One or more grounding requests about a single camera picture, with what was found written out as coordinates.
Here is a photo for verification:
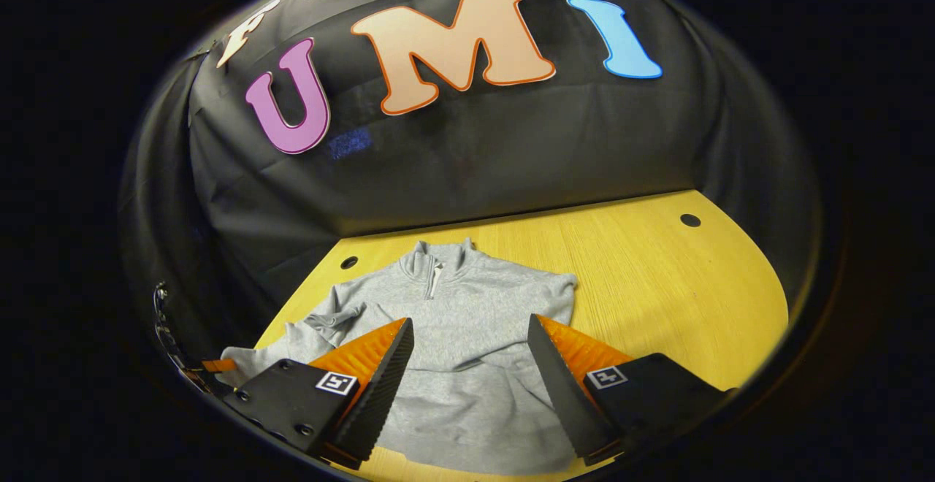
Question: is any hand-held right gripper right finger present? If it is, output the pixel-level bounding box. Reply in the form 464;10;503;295
527;313;739;467

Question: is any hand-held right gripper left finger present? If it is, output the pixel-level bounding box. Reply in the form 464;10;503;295
223;316;416;470

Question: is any black backdrop cloth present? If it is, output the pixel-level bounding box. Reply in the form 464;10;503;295
121;0;823;366

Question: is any grey zip-neck sweatshirt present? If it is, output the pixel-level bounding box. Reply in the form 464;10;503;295
219;237;579;477

